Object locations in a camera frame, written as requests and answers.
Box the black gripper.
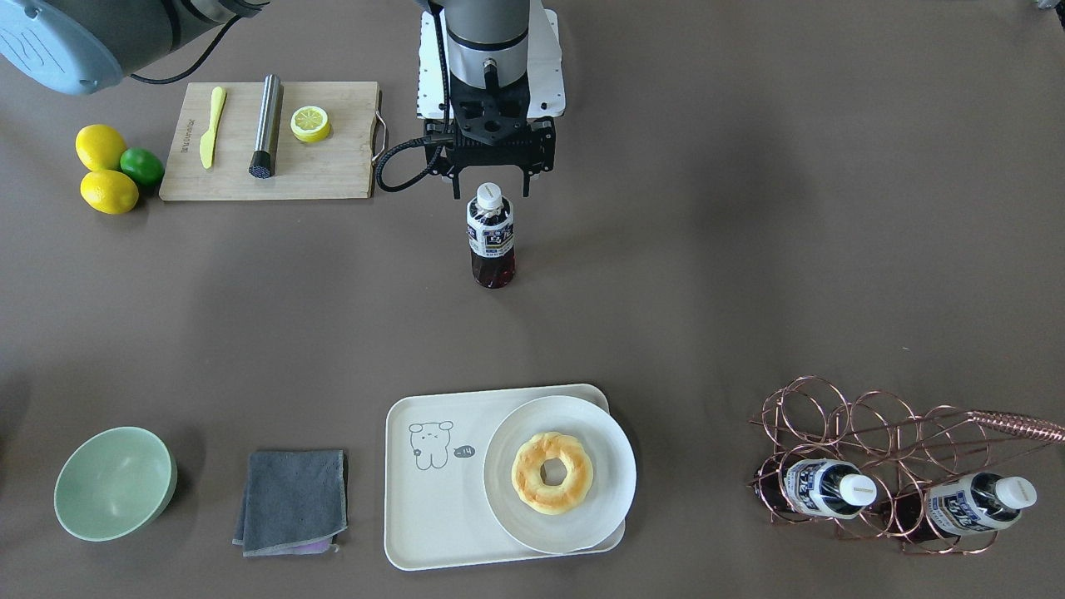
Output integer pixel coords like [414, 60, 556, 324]
[424, 79, 557, 200]

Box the tea bottle white cap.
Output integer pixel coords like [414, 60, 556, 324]
[466, 182, 517, 290]

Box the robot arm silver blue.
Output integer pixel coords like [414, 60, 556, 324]
[1, 1, 267, 95]
[416, 1, 566, 198]

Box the beige rabbit tray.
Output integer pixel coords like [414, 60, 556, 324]
[384, 384, 625, 570]

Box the bamboo cutting board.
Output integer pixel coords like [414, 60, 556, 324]
[159, 81, 380, 201]

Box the half lemon slice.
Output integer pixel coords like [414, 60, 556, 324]
[290, 106, 332, 143]

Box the steel muddler black tip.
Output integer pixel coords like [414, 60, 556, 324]
[248, 72, 283, 179]

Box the yellow plastic knife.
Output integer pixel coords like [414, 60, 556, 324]
[199, 87, 228, 169]

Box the white round plate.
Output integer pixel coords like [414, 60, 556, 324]
[484, 391, 637, 555]

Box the green lime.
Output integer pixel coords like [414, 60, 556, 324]
[119, 147, 165, 187]

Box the whole yellow lemon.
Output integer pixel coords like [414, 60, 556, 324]
[80, 169, 140, 215]

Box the grey folded cloth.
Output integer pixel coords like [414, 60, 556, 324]
[232, 448, 349, 558]

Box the green ceramic bowl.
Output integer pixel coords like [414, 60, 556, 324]
[53, 426, 178, 543]

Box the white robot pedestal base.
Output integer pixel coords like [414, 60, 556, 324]
[416, 1, 566, 119]

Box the glazed ring donut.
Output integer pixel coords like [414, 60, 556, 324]
[510, 431, 596, 516]

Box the copper wire bottle rack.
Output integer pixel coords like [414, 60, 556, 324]
[748, 375, 1063, 555]

